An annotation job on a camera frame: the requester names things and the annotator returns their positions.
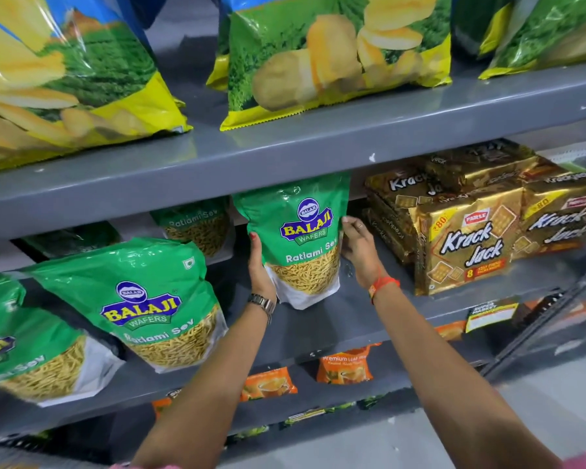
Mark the person's right hand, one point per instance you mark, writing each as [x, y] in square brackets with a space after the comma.
[364, 253]

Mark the orange wristband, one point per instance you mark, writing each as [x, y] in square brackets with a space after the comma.
[383, 284]

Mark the person's right forearm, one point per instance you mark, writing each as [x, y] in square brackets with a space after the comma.
[444, 376]

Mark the yellow black shelf label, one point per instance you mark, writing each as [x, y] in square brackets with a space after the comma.
[491, 315]

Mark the large potato chips bag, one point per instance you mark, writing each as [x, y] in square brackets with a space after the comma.
[332, 58]
[220, 58]
[478, 21]
[63, 78]
[552, 34]

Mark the person's left thumb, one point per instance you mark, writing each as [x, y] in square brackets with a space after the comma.
[255, 251]

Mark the person's left forearm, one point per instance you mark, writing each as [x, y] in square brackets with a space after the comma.
[210, 385]

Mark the person's right fingers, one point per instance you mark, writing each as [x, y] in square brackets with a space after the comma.
[352, 234]

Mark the orange tea packet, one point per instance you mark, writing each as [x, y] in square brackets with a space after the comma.
[450, 331]
[346, 363]
[268, 384]
[162, 404]

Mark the silver wristwatch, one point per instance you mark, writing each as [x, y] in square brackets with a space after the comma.
[262, 303]

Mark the grey metal shelf rack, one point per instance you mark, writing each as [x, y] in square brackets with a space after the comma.
[293, 146]

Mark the golden biscuit pack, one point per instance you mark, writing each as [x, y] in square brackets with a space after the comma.
[395, 200]
[483, 163]
[561, 219]
[469, 239]

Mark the green snack packet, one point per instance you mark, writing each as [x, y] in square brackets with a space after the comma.
[24, 346]
[141, 297]
[195, 227]
[298, 229]

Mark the person's left hand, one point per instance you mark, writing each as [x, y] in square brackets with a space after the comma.
[260, 275]

